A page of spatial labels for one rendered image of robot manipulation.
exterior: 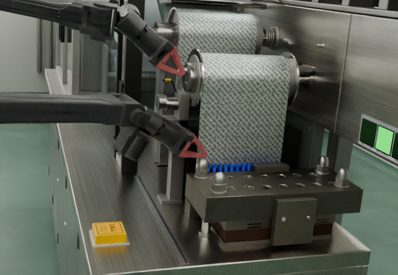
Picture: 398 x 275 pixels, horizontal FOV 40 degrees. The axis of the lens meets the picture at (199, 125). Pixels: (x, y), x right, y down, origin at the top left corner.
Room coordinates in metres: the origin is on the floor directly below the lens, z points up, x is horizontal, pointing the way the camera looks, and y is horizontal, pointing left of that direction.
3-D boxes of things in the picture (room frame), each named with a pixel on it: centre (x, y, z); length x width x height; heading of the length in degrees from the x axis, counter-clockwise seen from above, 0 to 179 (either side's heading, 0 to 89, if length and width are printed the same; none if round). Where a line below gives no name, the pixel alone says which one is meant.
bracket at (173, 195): (1.40, 0.07, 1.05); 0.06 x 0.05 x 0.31; 108
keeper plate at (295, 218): (1.18, -0.24, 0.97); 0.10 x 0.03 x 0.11; 108
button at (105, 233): (1.15, 0.19, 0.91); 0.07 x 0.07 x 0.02; 18
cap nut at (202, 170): (1.25, -0.02, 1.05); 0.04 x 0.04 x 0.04
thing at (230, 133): (1.36, -0.11, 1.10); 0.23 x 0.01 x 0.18; 108
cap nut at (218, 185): (1.17, -0.06, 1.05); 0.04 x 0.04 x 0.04
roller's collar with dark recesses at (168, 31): (1.61, 0.12, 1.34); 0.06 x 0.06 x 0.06; 18
